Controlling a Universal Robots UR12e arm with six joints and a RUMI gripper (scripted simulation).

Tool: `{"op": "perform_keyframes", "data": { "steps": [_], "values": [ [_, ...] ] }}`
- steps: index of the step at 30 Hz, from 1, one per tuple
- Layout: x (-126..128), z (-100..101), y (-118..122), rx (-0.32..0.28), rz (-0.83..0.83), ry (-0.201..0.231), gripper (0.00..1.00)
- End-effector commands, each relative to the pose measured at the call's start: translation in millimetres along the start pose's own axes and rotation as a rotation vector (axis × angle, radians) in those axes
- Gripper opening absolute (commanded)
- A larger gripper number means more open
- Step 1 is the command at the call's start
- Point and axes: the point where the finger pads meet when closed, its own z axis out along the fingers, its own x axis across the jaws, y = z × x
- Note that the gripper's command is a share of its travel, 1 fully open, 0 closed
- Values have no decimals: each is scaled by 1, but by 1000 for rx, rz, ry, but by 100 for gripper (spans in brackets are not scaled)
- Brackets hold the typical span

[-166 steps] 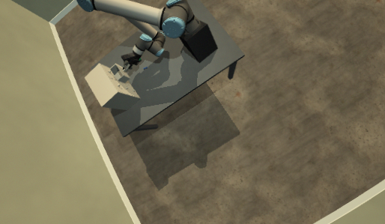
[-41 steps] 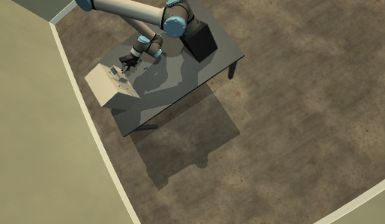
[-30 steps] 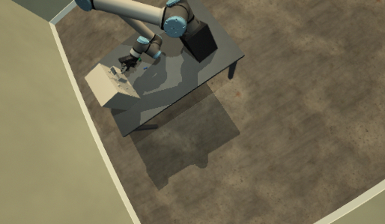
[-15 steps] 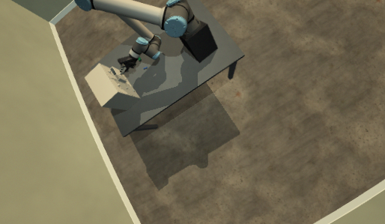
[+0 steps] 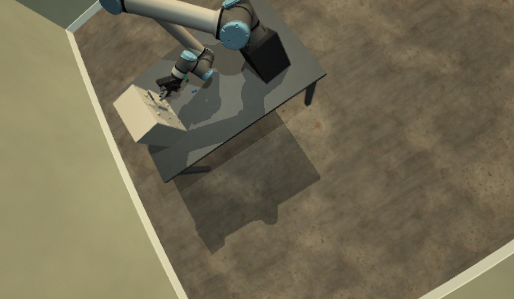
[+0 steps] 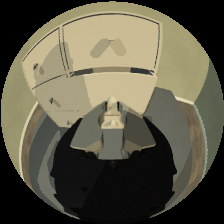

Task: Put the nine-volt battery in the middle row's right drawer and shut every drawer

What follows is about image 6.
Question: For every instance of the grey chest of drawers with tan drawers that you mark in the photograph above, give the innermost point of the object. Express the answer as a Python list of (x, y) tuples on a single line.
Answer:
[(60, 27)]

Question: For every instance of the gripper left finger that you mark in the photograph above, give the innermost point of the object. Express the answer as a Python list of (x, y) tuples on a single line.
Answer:
[(83, 136)]

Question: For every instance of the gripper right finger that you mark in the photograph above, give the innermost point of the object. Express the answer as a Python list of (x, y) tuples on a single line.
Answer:
[(141, 134)]

